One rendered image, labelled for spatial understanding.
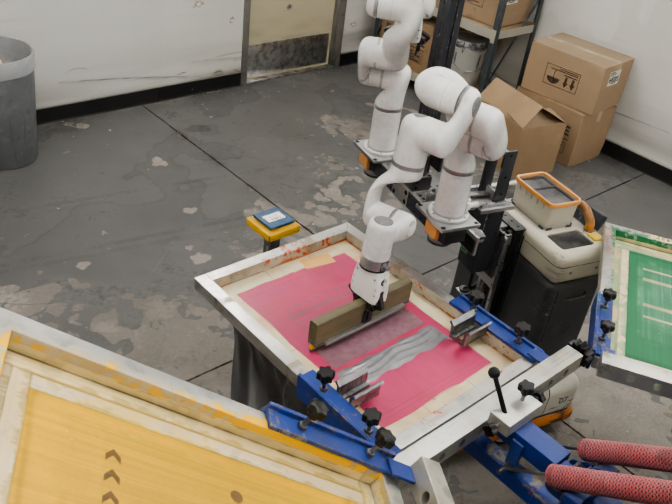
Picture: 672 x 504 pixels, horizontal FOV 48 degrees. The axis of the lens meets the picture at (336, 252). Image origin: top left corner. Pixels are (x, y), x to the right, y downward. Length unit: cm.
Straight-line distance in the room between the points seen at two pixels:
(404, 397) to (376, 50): 108
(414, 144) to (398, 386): 61
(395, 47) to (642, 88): 360
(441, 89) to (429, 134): 13
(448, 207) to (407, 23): 55
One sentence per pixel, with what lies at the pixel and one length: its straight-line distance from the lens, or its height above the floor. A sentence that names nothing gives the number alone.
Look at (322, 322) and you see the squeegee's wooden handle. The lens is 193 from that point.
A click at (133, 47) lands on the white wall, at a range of 544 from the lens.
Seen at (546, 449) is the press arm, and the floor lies 104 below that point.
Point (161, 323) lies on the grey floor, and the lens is 354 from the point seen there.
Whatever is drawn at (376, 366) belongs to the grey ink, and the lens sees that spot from 197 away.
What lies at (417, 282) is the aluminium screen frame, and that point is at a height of 99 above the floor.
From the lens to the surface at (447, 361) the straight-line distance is 204.
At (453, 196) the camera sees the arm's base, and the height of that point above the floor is 122.
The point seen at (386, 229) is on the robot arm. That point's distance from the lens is 188.
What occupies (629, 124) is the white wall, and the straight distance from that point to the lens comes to 584.
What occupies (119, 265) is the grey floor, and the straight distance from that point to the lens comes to 391.
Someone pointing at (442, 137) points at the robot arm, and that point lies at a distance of 182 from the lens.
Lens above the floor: 227
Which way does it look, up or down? 34 degrees down
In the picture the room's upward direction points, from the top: 8 degrees clockwise
